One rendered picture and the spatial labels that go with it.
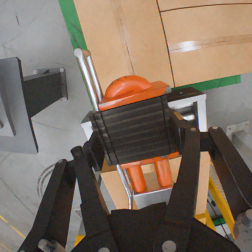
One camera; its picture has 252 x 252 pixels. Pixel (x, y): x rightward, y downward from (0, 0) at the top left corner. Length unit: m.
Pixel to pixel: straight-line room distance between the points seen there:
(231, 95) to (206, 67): 0.86
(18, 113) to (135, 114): 0.73
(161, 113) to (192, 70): 0.74
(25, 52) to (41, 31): 0.25
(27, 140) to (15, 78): 0.32
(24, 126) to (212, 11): 1.12
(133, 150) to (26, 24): 1.60
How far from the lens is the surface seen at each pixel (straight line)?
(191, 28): 0.89
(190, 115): 0.94
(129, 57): 0.81
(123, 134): 0.16
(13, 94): 0.82
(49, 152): 1.90
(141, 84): 0.16
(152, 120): 0.16
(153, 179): 0.25
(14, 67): 0.79
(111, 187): 0.60
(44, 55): 1.55
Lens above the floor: 1.35
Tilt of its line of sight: 65 degrees down
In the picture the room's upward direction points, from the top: 178 degrees counter-clockwise
